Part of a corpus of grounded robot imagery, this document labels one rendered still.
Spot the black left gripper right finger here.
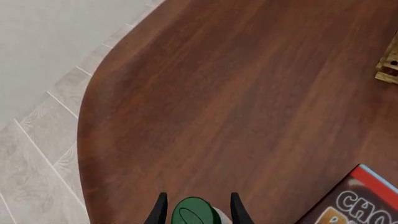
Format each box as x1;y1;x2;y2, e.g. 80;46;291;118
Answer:
230;192;256;224

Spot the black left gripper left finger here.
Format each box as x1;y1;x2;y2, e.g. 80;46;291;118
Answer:
145;192;168;224

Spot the green-capped salad dressing bottle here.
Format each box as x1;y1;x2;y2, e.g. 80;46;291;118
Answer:
171;196;233;224

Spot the wooden slat tray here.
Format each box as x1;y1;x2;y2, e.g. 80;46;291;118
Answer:
374;30;398;85

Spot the red and brown chocolate box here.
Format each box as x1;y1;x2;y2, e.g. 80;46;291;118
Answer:
294;163;398;224

